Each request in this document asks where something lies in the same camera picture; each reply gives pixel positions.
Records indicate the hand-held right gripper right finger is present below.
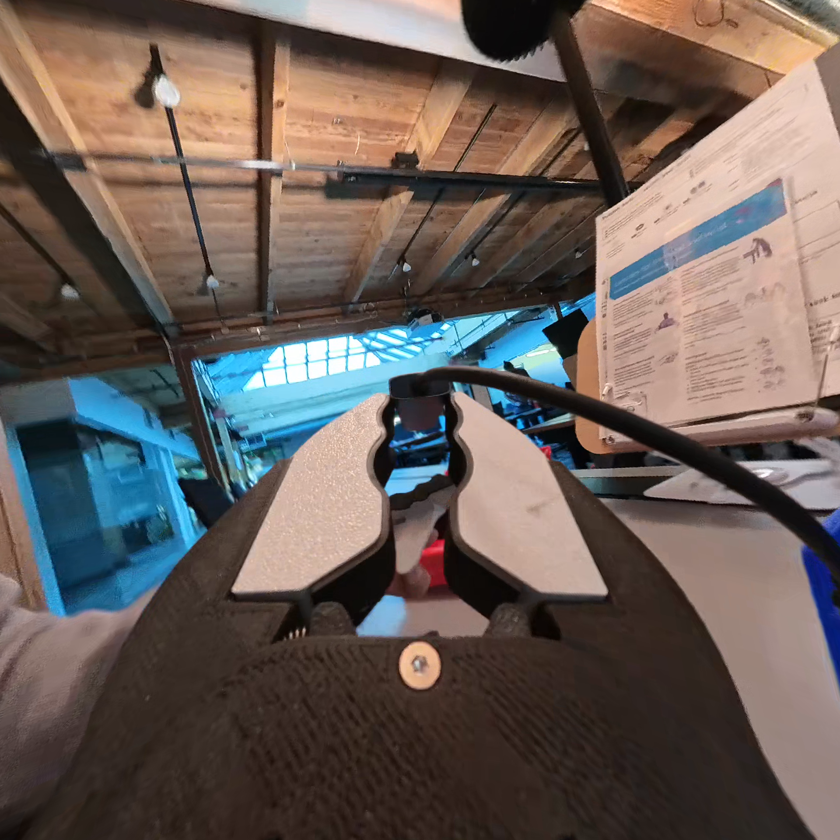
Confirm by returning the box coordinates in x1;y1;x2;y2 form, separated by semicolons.
445;391;609;619

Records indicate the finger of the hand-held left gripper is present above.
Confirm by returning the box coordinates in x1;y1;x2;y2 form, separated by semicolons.
392;476;455;573

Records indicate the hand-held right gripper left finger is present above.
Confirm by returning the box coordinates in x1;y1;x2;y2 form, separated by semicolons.
231;392;396;626

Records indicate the thick black USB cable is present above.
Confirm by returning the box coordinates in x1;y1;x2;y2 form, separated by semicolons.
388;366;840;608

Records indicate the blue plastic bin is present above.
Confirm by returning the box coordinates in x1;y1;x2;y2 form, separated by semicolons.
801;508;840;693

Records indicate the person's left forearm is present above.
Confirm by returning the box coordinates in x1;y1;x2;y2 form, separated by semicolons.
0;574;161;840

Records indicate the grey desk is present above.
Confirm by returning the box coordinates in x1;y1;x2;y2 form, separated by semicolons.
357;466;840;840

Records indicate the instruction sheet on stand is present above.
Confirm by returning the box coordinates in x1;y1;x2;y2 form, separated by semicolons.
576;46;840;509

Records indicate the black monitor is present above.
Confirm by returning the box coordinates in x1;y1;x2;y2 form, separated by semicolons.
543;308;590;358

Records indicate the printed instruction sheet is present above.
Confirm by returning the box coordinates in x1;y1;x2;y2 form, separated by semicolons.
594;62;840;427

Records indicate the black pole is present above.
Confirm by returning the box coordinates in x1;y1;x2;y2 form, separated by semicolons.
551;7;634;207

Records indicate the black knurled knob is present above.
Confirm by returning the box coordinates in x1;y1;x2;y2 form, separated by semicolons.
459;0;586;64

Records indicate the black ceiling track rail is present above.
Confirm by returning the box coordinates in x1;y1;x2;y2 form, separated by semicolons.
46;151;605;198

